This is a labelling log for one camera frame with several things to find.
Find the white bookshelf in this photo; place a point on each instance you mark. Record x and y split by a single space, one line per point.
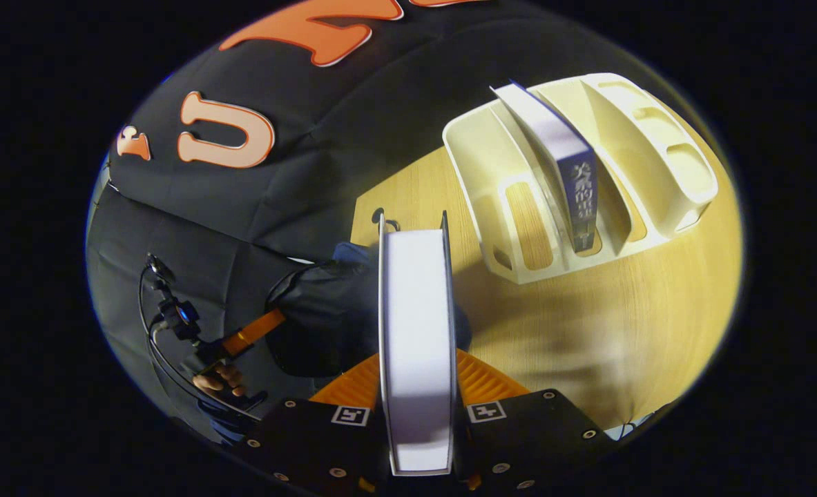
491 179

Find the dark creased cloth panel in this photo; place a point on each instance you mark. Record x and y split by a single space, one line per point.
146 228

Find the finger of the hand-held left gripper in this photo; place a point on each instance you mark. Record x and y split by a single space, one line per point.
253 333

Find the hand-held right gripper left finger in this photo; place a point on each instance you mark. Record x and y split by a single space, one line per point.
298 442

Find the white spine book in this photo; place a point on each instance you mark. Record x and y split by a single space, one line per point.
415 345

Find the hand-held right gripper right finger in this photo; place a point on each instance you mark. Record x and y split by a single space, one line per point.
518 442

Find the blue spine book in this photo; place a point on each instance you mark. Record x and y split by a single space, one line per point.
577 186

